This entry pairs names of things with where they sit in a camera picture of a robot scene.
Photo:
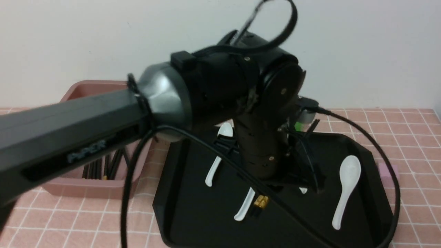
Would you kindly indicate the white spoon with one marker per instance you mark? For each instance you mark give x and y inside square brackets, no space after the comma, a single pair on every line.
[225,130]
[242,212]
[350,171]

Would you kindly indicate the pink plastic bin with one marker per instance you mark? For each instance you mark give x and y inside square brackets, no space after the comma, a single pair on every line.
[71,184]

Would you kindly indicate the pink checkered tablecloth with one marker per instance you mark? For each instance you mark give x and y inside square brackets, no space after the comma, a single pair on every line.
[410,137]

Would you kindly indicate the black chopstick bin gold tip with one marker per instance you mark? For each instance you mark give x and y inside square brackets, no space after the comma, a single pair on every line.
[105,167]

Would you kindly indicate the black plastic tray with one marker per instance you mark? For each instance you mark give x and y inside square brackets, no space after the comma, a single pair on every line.
[191,214]

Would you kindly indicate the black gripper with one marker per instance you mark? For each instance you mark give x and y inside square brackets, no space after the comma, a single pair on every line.
[289,165]

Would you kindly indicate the green cube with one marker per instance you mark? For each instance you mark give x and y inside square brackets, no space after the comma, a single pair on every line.
[299,126]

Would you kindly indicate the white spoon right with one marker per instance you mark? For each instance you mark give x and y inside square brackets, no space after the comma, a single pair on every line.
[350,171]

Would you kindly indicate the black chopstick bin right pair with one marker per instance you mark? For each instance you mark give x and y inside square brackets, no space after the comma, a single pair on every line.
[114,164]

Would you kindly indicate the black chopstick gold band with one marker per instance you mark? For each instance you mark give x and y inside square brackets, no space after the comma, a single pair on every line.
[263,203]
[257,204]

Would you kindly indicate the black chopstick bin far left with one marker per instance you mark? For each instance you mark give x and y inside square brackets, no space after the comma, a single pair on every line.
[85,172]

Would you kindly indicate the black chopstick bin rightmost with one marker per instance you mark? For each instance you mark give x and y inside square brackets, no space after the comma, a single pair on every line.
[125,156]

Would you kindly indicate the white spoon centre front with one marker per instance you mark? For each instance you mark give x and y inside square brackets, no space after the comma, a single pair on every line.
[242,212]

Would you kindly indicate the white spoon far left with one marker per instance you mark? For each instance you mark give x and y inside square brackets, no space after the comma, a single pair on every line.
[225,130]

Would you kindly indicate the pink cube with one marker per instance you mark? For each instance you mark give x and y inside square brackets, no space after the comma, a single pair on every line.
[385,175]

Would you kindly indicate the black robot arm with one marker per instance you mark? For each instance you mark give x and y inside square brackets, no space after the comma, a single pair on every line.
[256,84]

